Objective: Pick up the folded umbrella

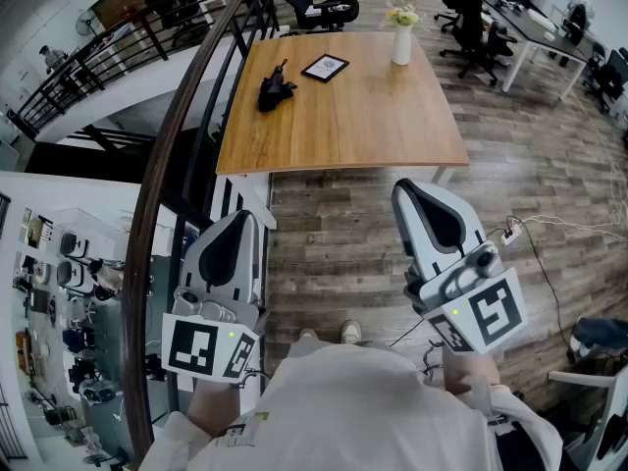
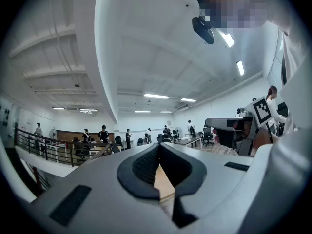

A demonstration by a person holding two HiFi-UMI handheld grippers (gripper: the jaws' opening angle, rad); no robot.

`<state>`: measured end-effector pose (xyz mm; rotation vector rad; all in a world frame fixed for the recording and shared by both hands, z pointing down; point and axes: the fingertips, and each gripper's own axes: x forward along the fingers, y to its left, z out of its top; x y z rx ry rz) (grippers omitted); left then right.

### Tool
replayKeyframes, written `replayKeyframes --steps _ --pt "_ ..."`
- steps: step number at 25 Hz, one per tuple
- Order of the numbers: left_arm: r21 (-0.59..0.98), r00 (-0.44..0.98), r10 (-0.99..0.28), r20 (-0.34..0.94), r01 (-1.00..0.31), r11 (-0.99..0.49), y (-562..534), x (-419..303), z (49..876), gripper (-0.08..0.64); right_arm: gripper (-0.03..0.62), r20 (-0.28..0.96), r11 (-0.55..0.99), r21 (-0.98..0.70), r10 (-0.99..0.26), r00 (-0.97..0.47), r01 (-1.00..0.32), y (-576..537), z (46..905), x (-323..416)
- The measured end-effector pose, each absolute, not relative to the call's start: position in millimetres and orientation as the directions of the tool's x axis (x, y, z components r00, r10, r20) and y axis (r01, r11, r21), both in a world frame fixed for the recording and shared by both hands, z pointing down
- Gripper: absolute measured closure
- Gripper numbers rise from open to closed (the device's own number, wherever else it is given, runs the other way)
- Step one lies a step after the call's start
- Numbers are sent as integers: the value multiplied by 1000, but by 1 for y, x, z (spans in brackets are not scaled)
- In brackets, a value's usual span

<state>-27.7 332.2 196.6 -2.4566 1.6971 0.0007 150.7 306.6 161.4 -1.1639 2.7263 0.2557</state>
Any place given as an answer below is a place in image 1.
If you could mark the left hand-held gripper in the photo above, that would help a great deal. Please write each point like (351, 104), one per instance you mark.
(196, 346)

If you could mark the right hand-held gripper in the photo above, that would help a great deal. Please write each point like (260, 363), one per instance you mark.
(490, 312)

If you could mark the black umbrella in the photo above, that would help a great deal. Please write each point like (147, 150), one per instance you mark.
(272, 93)

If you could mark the person's left forearm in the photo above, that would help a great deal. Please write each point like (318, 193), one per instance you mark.
(216, 405)

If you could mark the person's right forearm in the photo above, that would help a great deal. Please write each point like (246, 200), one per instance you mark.
(466, 371)

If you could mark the white power strip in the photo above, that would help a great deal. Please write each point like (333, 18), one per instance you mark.
(510, 233)

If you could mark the person's left shoe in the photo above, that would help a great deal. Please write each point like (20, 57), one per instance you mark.
(307, 335)

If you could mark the person's shoe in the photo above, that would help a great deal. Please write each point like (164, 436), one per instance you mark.
(307, 335)
(351, 331)

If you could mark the black railing with wooden handrail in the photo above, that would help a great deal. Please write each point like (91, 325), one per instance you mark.
(162, 155)

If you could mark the wooden table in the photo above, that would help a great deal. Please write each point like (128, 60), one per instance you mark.
(373, 116)

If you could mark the person's right shoe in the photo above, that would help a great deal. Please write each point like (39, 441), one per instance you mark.
(351, 331)

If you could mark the white vase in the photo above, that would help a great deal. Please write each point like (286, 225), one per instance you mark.
(401, 47)

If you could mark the person's white shirt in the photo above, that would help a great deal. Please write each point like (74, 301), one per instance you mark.
(353, 410)

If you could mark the grey mesh office chair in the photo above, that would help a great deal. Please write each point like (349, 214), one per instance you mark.
(579, 378)

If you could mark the yellow and white flowers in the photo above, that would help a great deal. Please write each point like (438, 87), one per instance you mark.
(402, 16)

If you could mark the white desk with black top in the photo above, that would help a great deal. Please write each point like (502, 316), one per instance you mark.
(535, 25)

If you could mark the standing fan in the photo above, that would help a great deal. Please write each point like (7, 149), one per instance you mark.
(87, 21)

